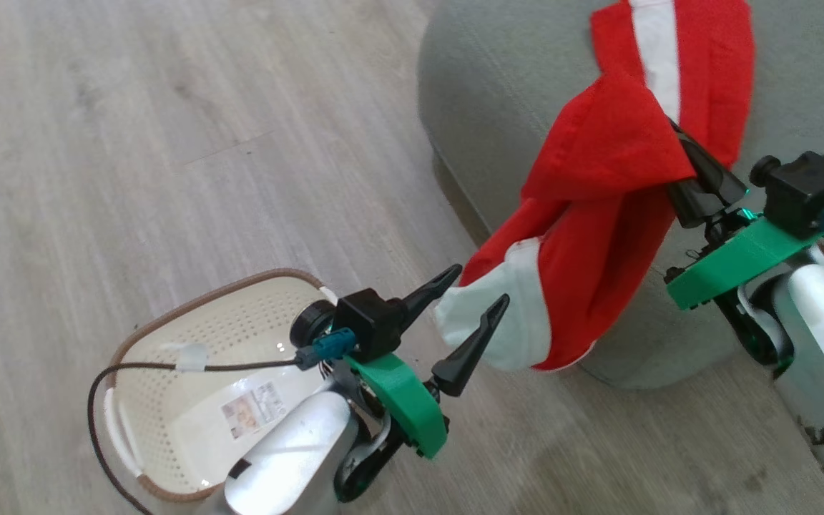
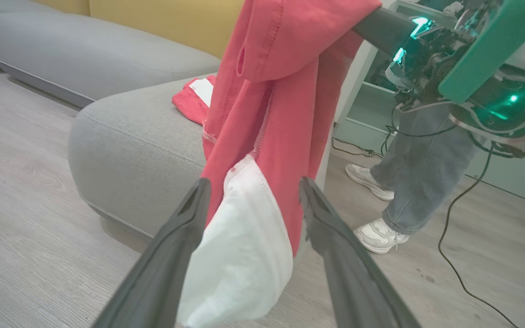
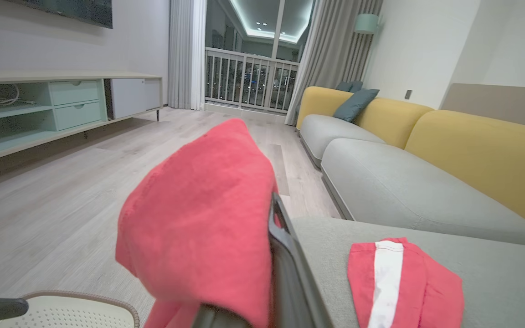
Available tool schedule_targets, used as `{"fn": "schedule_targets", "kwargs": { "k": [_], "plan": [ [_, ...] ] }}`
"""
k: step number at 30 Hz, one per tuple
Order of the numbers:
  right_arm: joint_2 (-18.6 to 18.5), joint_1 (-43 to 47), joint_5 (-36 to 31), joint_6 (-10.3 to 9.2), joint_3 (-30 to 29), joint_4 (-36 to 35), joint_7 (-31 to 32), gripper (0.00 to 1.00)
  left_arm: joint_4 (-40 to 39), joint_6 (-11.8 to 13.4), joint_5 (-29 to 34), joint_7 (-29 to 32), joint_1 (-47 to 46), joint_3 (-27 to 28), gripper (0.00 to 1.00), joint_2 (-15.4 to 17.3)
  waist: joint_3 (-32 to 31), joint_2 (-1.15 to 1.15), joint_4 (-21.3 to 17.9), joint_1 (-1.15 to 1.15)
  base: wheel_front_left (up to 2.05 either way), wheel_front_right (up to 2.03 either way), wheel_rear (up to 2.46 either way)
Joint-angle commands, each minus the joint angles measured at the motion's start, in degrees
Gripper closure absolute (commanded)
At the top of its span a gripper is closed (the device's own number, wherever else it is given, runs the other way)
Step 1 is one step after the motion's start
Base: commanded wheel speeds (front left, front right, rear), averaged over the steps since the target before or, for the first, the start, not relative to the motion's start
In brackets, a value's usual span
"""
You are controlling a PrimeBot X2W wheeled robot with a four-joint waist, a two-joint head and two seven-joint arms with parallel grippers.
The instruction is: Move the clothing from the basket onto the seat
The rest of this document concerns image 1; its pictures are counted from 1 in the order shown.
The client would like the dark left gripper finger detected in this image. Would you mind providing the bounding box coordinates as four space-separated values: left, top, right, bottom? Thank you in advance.
398 264 464 323
431 294 511 398

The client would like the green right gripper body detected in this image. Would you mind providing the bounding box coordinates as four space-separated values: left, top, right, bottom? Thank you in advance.
664 213 824 373

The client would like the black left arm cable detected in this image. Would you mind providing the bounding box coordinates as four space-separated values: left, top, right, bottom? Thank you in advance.
87 360 300 515

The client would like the white brown-rimmed laundry basket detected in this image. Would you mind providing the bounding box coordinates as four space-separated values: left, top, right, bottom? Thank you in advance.
101 268 355 501

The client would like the paper label sticker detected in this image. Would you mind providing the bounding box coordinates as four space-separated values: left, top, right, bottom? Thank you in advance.
221 381 288 439

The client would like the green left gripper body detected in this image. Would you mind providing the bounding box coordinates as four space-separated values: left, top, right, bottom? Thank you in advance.
344 353 449 459

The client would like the white tape on cable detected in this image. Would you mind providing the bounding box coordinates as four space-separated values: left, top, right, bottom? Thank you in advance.
175 343 210 372

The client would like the grey green fabric sofa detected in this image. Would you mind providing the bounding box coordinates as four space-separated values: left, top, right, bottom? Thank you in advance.
418 0 824 391

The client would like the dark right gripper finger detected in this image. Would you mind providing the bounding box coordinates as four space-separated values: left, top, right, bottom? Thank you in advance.
667 177 725 230
668 118 750 210

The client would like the red and white garment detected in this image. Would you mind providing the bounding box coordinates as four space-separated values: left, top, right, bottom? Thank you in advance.
433 0 755 373

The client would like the blue left camera connector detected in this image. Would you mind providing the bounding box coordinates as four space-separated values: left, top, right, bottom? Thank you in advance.
295 328 357 371

